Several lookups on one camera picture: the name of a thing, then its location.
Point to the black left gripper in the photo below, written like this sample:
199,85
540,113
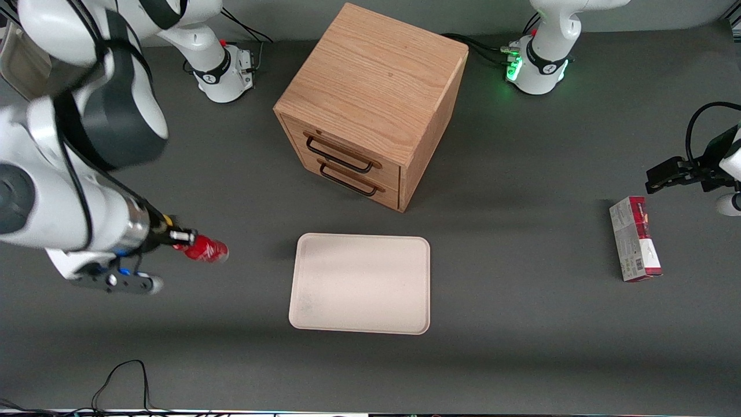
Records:
707,169

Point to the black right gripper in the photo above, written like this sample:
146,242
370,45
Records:
156,233

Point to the red coke bottle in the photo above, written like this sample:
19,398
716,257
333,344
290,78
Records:
209,249

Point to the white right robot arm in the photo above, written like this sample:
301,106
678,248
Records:
116,110

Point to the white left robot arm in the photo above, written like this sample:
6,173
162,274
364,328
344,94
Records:
547,55

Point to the beige rectangular tray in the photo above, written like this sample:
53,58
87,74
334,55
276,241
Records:
362,284

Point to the red and grey carton box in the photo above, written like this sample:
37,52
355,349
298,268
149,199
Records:
634,238

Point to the wide wooden drawer front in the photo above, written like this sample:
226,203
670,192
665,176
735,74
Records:
347,147

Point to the narrow wooden drawer front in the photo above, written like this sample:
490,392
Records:
370,188

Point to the oak wooden drawer cabinet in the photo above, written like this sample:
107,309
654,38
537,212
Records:
376,75

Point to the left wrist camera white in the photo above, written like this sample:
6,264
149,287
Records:
729,204

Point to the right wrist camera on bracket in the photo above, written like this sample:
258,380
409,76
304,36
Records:
116,281

